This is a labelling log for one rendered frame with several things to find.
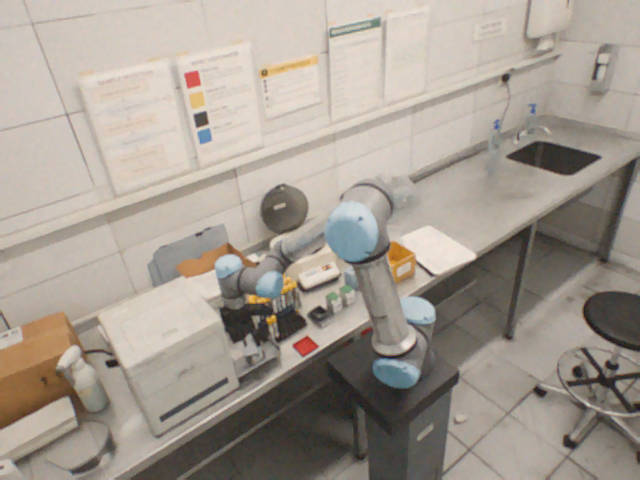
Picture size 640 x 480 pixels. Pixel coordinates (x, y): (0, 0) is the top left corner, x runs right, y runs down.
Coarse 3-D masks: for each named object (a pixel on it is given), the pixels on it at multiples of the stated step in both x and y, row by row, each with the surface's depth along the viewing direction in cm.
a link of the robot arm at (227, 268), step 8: (224, 256) 130; (232, 256) 130; (216, 264) 128; (224, 264) 127; (232, 264) 127; (240, 264) 129; (216, 272) 128; (224, 272) 126; (232, 272) 126; (224, 280) 128; (232, 280) 127; (224, 288) 129; (232, 288) 128; (224, 296) 132; (232, 296) 131
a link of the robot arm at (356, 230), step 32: (352, 192) 102; (384, 192) 104; (352, 224) 95; (384, 224) 100; (352, 256) 99; (384, 256) 101; (384, 288) 106; (384, 320) 110; (384, 352) 114; (416, 352) 116
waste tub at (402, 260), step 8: (392, 248) 193; (400, 248) 189; (392, 256) 195; (400, 256) 191; (408, 256) 187; (392, 264) 193; (400, 264) 179; (408, 264) 182; (400, 272) 181; (408, 272) 184; (400, 280) 183
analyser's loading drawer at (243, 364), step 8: (264, 344) 155; (272, 344) 155; (264, 352) 149; (272, 352) 152; (280, 352) 153; (240, 360) 150; (248, 360) 150; (256, 360) 148; (264, 360) 150; (240, 368) 147; (248, 368) 147
